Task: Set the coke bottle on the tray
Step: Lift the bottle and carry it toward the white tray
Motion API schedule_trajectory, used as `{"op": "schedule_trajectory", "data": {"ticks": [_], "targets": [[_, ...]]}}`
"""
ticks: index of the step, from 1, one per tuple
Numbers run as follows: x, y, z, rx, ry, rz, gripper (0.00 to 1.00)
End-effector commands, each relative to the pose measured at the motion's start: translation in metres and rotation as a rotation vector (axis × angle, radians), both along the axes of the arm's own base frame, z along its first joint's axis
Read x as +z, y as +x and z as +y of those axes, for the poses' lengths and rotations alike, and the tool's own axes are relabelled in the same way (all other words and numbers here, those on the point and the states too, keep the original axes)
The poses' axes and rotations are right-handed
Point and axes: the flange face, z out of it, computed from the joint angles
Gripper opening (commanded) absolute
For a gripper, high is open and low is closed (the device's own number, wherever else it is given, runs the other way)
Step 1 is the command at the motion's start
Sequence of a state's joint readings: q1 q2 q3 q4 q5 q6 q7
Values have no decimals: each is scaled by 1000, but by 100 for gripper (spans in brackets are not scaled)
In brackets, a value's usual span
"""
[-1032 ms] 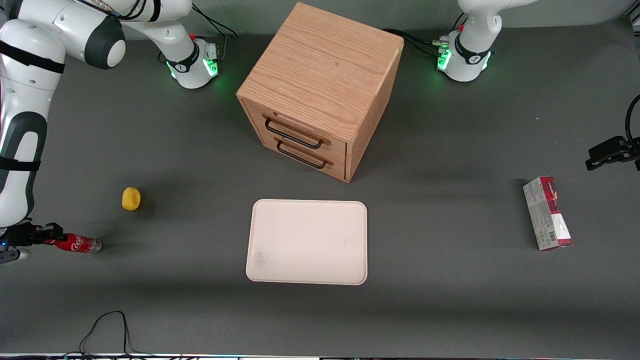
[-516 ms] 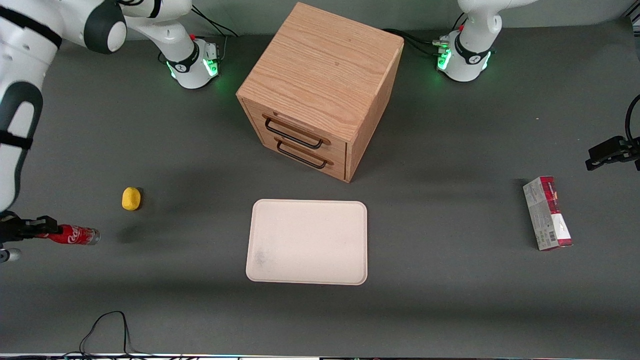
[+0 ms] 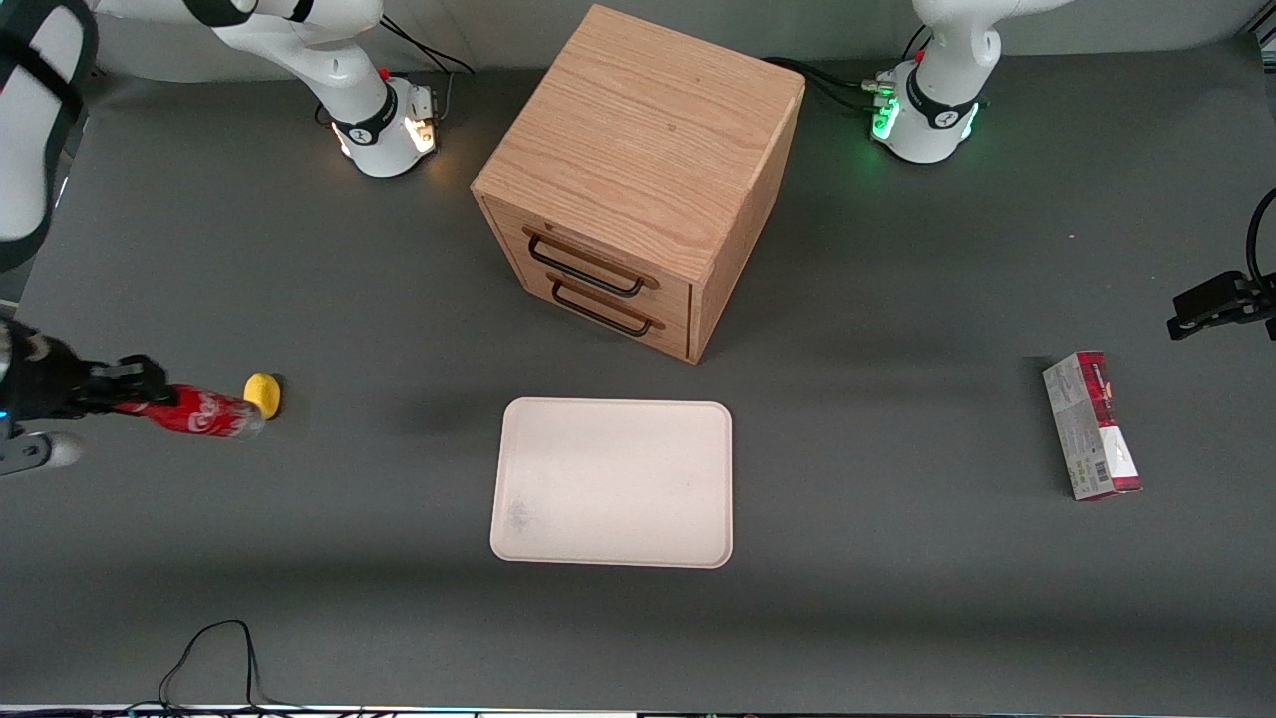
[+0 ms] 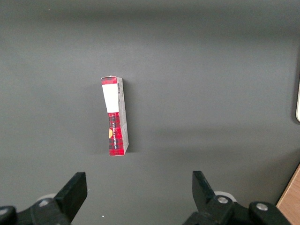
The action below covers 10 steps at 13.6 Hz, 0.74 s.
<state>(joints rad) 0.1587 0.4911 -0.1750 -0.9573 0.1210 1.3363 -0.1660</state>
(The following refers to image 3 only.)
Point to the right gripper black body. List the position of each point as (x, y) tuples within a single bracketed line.
[(50, 383)]

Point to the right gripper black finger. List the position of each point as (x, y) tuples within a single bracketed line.
[(140, 371), (110, 402)]

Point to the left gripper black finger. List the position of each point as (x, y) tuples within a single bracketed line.
[(1206, 304)]

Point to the red coke bottle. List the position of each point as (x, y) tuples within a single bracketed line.
[(199, 411)]

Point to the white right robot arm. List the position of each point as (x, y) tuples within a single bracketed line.
[(349, 80)]

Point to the white rectangular tray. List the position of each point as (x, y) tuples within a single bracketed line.
[(613, 484)]

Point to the small yellow lemon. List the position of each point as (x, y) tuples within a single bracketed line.
[(262, 395)]

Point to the red plaid cardboard box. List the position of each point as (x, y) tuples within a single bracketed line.
[(1092, 429)]

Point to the wooden drawer cabinet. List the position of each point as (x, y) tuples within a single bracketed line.
[(638, 130)]

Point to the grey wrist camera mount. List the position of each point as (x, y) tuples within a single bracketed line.
[(40, 451)]

